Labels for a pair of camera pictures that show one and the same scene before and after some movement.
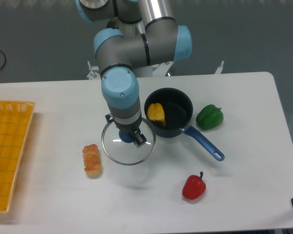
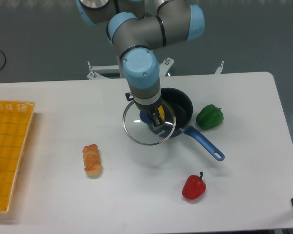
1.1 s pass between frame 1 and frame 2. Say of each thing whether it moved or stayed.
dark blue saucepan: stayed
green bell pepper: stayed
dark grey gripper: moved
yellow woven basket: stayed
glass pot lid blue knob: moved
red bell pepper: stayed
